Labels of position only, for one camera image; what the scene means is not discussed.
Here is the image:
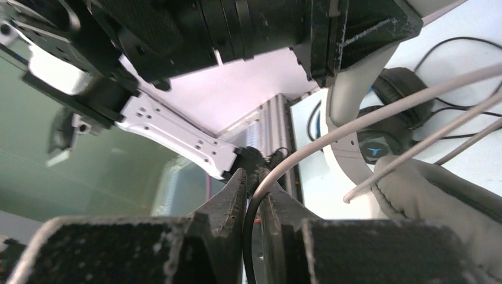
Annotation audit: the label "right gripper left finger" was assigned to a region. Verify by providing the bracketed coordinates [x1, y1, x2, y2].
[8, 169, 247, 283]

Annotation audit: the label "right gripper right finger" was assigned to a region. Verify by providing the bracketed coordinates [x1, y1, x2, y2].
[260, 183, 484, 283]

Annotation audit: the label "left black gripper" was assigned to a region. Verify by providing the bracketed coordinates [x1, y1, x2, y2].
[90, 1, 340, 88]

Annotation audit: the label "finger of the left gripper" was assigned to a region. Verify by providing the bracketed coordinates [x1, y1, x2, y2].
[337, 1, 423, 71]

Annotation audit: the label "white headphones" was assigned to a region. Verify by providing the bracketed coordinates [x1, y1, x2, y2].
[324, 47, 501, 283]

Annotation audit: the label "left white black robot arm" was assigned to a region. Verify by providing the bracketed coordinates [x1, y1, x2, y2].
[1, 1, 423, 180]

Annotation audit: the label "black blue headphones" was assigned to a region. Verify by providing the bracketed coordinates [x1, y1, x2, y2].
[357, 67, 434, 164]

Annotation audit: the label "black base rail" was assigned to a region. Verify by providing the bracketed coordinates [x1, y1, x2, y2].
[256, 93, 304, 203]

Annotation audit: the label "black blue headphone cable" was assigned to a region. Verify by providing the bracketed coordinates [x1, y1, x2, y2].
[413, 36, 502, 141]

